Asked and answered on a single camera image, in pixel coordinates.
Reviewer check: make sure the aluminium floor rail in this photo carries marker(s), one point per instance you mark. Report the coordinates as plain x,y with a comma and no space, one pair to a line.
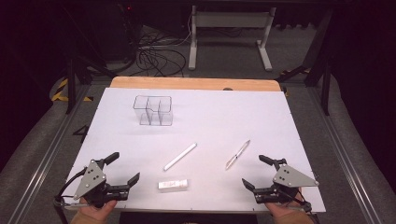
345,161
46,165

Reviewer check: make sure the clear silver pen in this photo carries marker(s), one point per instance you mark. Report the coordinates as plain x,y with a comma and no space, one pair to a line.
237,154

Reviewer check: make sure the white table sheet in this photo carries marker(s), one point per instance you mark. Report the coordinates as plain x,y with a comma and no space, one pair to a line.
211,124

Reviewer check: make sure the yellow black hazard tape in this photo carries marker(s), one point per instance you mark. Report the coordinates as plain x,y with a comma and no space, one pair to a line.
60,90

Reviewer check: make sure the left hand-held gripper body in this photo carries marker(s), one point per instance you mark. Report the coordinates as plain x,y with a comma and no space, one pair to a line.
93,183

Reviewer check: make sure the black metal stand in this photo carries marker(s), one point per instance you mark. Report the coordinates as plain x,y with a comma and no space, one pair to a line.
72,84
325,87

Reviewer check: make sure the wooden table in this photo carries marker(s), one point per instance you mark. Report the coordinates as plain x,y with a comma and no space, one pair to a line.
193,83

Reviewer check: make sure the white metal desk frame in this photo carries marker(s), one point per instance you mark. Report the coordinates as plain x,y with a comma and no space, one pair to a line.
230,19

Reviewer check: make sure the person's left hand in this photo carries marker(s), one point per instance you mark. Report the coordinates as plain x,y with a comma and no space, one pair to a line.
95,213

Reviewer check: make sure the person's right hand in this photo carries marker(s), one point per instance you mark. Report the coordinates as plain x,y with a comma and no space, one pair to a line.
280,211

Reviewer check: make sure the white rectangular eraser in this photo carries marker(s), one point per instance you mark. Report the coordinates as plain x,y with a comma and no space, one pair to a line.
172,184

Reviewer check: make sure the white pen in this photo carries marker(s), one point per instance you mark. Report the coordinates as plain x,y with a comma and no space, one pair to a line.
180,157

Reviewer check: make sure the clear plastic desk organizer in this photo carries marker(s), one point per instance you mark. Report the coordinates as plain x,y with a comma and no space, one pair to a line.
152,110

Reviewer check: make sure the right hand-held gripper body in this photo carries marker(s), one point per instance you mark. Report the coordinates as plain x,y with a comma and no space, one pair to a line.
289,182

